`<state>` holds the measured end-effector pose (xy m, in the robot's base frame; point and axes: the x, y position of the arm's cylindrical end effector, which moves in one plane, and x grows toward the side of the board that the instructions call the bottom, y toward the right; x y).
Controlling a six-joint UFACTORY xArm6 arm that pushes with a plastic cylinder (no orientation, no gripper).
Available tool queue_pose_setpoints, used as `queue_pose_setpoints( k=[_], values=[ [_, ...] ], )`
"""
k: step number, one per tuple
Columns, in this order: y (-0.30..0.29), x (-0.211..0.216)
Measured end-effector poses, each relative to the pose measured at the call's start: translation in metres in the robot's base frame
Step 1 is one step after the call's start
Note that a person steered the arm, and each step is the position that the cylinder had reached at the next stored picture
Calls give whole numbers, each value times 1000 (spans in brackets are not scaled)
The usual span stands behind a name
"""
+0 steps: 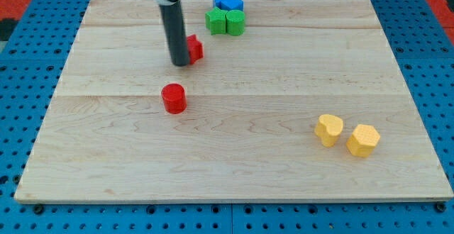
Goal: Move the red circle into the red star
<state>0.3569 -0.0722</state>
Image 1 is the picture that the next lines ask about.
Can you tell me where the green star block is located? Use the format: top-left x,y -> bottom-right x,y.
205,7 -> 228,35

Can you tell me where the yellow hexagon block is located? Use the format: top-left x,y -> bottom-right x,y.
346,124 -> 381,157

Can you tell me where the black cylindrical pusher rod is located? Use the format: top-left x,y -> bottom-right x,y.
158,0 -> 190,67

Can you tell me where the green cylinder block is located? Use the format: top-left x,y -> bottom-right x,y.
226,10 -> 245,36

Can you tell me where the red star block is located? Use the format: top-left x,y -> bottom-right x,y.
187,34 -> 204,65

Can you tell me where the red cylinder block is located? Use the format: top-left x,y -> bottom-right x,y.
161,83 -> 187,114

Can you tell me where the wooden board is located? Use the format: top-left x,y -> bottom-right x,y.
15,0 -> 453,204

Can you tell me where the yellow heart block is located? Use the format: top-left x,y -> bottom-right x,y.
314,114 -> 343,147

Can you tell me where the blue crescent block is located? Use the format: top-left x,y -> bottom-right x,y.
213,0 -> 244,11

